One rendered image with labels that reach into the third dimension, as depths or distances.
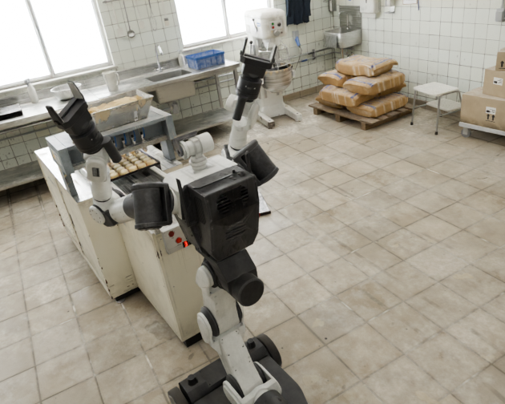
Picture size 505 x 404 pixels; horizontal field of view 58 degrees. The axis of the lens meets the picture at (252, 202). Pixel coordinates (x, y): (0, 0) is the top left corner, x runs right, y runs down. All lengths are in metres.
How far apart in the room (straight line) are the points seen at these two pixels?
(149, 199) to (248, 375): 1.02
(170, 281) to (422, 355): 1.41
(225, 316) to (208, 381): 0.50
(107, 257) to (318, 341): 1.44
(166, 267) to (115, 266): 0.77
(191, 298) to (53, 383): 0.94
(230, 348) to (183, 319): 0.63
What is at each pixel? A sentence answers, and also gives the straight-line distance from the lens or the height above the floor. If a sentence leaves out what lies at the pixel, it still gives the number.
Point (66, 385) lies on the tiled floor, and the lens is 2.98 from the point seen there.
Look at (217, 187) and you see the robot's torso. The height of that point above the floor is 1.36.
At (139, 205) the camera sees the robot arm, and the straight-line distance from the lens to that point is 1.50.
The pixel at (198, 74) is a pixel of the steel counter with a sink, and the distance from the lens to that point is 5.49.
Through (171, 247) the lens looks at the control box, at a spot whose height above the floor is 0.74.
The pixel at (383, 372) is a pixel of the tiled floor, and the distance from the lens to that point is 2.63.
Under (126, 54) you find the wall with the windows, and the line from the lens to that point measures 5.98.
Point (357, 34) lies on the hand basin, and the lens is 6.85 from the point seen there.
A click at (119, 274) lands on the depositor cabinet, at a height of 0.24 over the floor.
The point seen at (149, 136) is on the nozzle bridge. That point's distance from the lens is 3.04.
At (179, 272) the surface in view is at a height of 0.55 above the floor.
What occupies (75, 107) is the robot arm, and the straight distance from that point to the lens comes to 1.49.
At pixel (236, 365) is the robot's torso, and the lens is 2.16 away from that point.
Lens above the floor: 1.99
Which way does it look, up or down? 28 degrees down
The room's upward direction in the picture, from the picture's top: 9 degrees counter-clockwise
